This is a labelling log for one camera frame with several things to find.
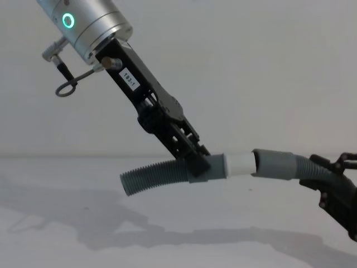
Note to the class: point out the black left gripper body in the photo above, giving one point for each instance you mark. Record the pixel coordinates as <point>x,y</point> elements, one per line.
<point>134,75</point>

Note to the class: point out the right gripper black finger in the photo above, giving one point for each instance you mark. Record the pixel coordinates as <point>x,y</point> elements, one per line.
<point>325,163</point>
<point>338,198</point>

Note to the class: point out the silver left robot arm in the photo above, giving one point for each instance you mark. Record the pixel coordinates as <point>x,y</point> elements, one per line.
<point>92,25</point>

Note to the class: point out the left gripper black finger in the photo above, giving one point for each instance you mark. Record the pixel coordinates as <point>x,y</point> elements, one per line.
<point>199,166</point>
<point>156,131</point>

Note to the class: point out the white plastic connector tube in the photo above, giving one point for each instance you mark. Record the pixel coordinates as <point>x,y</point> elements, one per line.
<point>240,164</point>

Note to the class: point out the white table cloth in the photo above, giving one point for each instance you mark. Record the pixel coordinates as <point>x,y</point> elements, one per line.
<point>55,237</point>

